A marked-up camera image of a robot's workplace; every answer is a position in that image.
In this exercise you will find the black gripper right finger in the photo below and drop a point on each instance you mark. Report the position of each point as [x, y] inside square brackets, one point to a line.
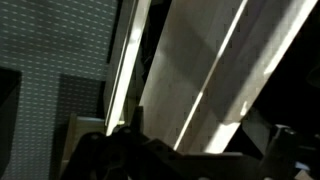
[286, 153]

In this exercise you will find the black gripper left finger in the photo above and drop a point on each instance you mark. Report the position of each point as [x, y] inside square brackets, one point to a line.
[126, 156]

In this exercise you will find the wooden drawer with grey clothes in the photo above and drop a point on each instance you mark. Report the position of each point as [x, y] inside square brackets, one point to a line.
[186, 73]

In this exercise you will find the wooden drawer with white lip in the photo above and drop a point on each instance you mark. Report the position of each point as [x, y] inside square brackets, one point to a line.
[128, 60]

